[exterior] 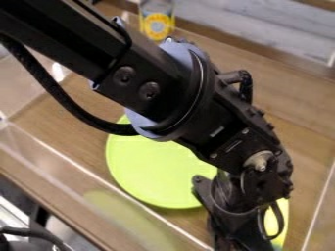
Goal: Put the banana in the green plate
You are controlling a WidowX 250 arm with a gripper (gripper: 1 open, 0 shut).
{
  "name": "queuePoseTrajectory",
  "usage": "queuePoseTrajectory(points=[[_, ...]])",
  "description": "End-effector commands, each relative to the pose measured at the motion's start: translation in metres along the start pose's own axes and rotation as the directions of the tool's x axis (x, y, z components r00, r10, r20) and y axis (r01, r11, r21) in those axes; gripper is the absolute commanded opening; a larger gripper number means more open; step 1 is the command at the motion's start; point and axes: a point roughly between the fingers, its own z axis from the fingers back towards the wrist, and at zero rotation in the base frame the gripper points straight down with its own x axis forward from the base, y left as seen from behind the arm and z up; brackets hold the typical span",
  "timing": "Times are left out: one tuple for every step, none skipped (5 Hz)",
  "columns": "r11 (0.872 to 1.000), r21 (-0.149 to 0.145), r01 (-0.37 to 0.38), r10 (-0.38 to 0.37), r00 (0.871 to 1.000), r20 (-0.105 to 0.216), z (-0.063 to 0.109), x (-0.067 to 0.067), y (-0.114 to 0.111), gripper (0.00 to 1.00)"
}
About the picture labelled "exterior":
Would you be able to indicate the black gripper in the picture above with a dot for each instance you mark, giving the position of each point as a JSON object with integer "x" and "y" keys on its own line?
{"x": 237, "y": 231}

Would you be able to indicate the clear acrylic enclosure wall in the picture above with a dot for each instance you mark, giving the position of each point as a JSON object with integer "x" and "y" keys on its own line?
{"x": 96, "y": 207}

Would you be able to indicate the green round plate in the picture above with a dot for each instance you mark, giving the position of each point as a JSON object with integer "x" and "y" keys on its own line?
{"x": 155, "y": 170}

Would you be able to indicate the yellow green banana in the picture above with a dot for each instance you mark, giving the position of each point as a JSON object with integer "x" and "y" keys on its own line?
{"x": 273, "y": 226}

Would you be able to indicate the yellow labelled tin can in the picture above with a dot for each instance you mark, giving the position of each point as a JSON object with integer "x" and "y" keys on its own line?
{"x": 156, "y": 18}

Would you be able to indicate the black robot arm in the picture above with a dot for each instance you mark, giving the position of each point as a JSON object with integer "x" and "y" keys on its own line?
{"x": 179, "y": 99}

